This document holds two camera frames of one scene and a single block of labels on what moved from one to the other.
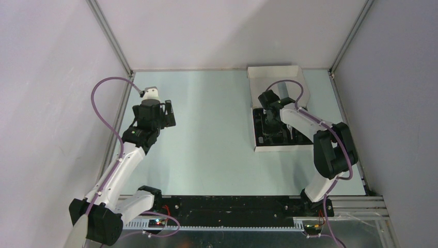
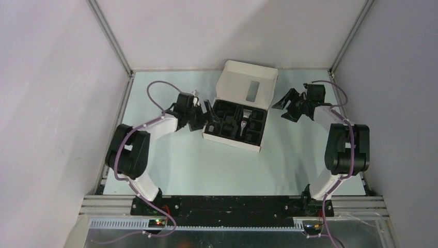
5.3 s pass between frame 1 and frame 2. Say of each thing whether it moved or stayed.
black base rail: stayed
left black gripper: moved
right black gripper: moved
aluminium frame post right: stayed
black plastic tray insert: moved
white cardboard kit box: moved
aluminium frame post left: stayed
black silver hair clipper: moved
